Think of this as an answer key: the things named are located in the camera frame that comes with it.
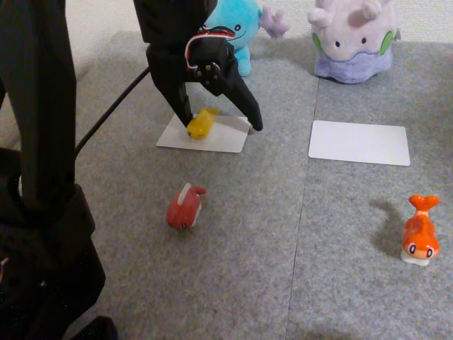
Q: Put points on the yellow egg sushi fish toy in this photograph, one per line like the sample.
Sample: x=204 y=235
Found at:
x=200 y=125

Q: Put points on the blue Wooper plush toy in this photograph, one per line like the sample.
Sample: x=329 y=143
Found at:
x=244 y=21

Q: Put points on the red sushi fish toy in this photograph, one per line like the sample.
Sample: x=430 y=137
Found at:
x=184 y=210

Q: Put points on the purple Goomy plush toy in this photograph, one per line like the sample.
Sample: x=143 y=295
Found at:
x=354 y=42

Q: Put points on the orange shrimp sushi fish toy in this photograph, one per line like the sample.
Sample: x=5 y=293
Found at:
x=419 y=230

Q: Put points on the white rectangular card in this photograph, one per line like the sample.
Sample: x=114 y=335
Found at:
x=223 y=140
x=359 y=143

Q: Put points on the grey carpet mat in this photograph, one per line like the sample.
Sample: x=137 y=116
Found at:
x=212 y=283
x=354 y=283

